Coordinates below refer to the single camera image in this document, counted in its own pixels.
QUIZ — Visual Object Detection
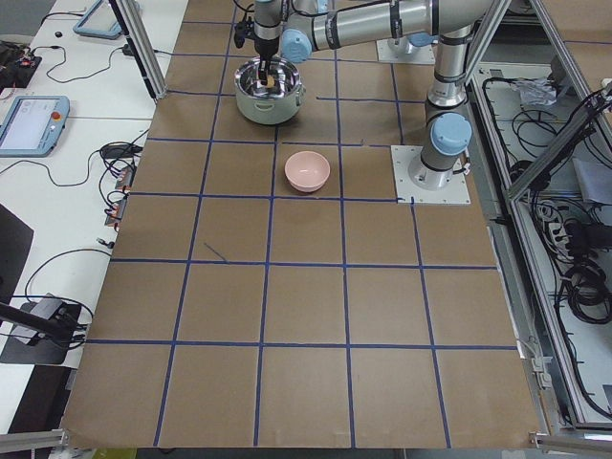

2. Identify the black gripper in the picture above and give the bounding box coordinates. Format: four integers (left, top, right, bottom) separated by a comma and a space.
254, 35, 278, 84

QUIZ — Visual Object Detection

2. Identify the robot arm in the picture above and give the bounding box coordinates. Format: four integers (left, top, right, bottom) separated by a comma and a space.
251, 0, 492, 191

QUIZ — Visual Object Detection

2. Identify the pale green cooking pot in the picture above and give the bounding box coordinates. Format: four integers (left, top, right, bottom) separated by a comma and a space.
233, 57, 306, 125

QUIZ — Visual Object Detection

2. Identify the pink bowl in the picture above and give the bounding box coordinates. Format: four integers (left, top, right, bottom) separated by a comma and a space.
284, 150, 331, 193

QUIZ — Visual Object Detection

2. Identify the black mouse adapter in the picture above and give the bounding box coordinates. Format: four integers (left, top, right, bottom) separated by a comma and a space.
99, 142, 142, 160

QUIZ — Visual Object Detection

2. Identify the small teach pendant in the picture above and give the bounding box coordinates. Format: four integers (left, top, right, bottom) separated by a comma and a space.
73, 0, 122, 39

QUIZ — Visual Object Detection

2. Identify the large teach pendant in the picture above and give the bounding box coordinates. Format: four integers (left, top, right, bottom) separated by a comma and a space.
1, 96, 71, 159

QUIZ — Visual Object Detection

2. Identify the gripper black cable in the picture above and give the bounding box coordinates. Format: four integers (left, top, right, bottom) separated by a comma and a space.
232, 0, 257, 50

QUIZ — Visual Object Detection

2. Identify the aluminium frame post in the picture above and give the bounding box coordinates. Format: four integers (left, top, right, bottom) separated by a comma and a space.
109, 0, 167, 100

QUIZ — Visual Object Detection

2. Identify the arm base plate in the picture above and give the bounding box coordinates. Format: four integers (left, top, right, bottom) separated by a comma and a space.
390, 145, 470, 206

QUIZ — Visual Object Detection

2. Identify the black camera stand base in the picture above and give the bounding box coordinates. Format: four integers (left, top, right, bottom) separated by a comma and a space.
1, 296, 81, 365

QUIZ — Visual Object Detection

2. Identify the black cable bundle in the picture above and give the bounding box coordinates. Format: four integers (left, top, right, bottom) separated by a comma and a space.
528, 190, 612, 331

